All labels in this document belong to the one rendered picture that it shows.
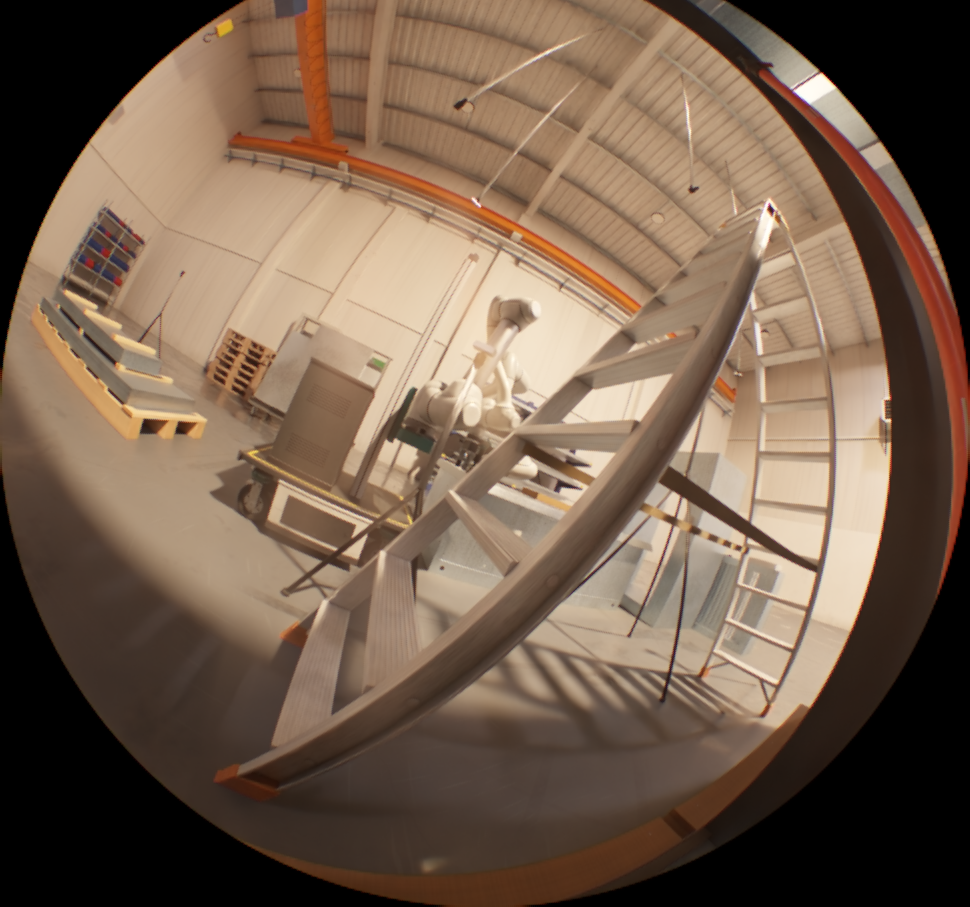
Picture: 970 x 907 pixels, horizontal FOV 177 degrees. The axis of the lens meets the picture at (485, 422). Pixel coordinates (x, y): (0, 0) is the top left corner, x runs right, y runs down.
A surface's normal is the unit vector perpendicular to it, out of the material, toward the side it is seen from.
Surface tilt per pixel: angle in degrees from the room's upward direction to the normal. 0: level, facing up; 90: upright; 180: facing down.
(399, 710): 88
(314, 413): 90
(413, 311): 90
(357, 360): 78
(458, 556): 90
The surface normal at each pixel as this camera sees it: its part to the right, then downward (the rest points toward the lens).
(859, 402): -0.88, -0.42
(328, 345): 0.39, -0.20
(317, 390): 0.34, 0.00
